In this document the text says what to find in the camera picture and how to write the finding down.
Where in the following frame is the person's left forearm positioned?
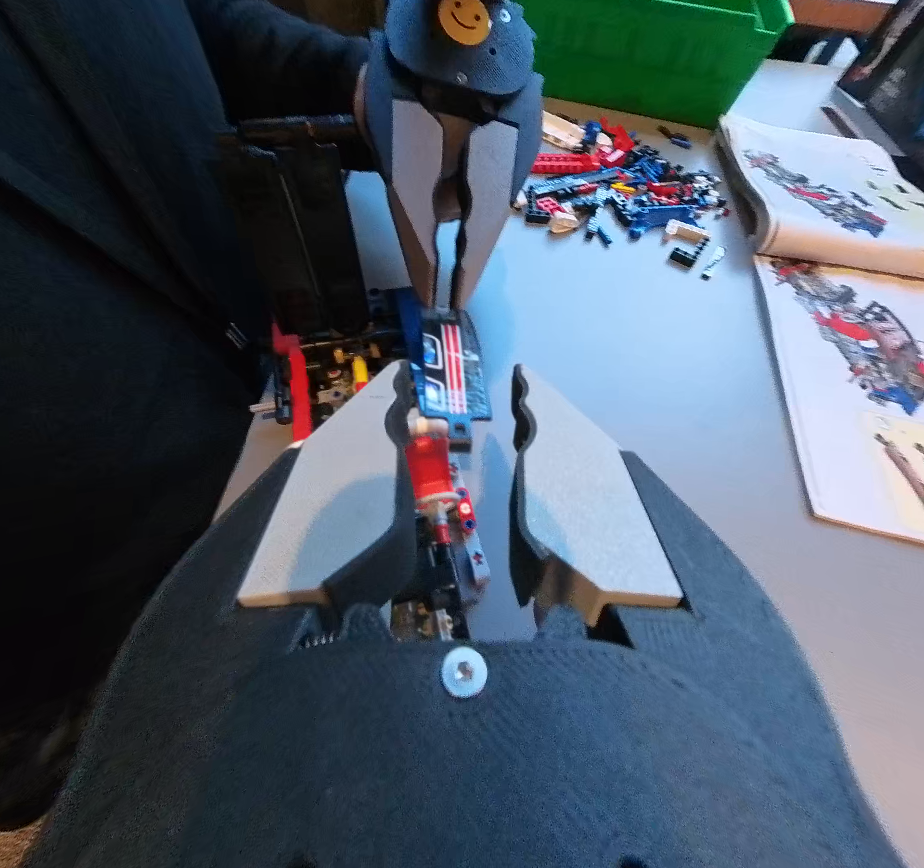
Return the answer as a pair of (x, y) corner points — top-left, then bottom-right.
(166, 0), (372, 129)

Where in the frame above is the instruction booklet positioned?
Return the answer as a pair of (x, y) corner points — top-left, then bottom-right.
(715, 114), (924, 546)

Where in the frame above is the black toy car box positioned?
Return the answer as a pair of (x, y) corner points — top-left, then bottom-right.
(837, 0), (924, 191)

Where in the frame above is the red striped black curved panel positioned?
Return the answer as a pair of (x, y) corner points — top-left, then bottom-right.
(400, 307), (494, 452)

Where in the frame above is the pile of loose brick pieces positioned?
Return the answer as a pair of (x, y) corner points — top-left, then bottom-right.
(516, 114), (730, 244)

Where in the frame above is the green plastic bin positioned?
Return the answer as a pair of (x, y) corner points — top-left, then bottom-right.
(509, 0), (795, 130)

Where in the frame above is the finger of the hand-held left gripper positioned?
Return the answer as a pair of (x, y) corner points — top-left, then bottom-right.
(453, 122), (521, 307)
(388, 98), (454, 307)

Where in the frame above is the person's black clothing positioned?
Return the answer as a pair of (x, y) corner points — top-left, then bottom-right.
(0, 0), (279, 833)

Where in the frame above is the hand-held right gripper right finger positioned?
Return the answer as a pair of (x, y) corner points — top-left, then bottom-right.
(509, 365), (685, 627)

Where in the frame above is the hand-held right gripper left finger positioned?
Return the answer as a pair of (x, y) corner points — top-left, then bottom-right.
(237, 361), (418, 609)

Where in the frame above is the toy brick car model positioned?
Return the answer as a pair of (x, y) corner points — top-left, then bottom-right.
(249, 287), (493, 641)

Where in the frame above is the grey desk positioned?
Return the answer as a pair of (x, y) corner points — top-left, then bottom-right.
(217, 60), (924, 862)

